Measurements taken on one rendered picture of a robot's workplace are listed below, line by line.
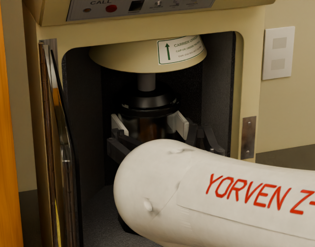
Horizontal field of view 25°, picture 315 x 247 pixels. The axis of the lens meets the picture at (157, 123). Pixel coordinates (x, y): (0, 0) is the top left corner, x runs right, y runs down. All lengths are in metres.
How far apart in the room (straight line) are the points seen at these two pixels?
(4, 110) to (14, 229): 0.16
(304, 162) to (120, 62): 0.69
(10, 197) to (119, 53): 0.26
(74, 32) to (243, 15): 0.24
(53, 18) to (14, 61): 0.52
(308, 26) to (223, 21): 0.61
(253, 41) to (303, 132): 0.68
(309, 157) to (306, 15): 0.31
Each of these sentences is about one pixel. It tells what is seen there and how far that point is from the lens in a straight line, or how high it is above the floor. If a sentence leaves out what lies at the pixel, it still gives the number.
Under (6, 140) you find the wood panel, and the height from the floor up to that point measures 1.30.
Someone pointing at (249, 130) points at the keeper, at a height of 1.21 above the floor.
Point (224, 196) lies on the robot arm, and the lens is 0.62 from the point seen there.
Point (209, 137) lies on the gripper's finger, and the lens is 1.05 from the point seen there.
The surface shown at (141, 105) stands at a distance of 1.07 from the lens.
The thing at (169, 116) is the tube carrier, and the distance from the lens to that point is 1.09.
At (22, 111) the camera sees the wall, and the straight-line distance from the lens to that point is 1.43.
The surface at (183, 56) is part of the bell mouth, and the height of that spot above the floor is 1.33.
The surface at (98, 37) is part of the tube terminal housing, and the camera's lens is 0.94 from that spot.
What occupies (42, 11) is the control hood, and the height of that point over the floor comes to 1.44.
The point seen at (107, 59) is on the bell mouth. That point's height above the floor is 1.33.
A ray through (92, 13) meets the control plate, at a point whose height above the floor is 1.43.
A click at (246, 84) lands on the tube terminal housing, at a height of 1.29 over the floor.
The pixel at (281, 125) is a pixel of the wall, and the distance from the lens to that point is 1.64.
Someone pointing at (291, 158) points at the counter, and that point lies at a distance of 1.60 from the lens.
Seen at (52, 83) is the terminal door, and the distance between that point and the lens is 0.77.
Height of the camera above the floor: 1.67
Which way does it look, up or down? 25 degrees down
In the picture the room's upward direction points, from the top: straight up
